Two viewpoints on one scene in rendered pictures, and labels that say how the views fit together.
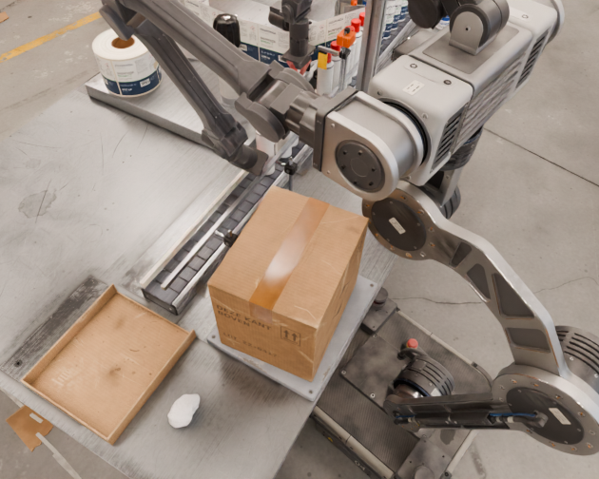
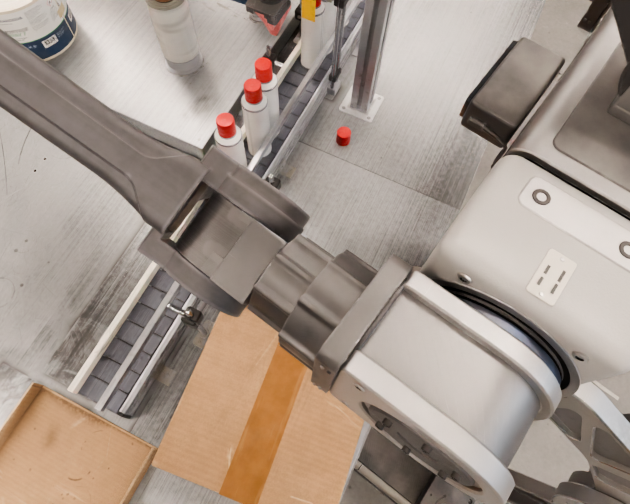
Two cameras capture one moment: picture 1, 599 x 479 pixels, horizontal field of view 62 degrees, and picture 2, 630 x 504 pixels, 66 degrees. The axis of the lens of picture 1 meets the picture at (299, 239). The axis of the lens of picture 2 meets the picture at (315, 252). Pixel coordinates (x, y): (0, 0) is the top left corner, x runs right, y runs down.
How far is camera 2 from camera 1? 0.56 m
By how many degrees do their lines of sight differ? 15
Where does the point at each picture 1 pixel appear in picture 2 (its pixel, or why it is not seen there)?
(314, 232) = not seen: hidden behind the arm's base
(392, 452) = (409, 480)
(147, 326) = (90, 439)
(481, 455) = not seen: hidden behind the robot
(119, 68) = (3, 25)
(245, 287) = (212, 467)
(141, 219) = (68, 264)
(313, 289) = (318, 461)
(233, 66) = (122, 173)
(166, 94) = (86, 56)
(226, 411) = not seen: outside the picture
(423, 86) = (574, 269)
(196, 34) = (25, 101)
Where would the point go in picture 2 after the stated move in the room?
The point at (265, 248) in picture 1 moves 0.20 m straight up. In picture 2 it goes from (240, 386) to (217, 359)
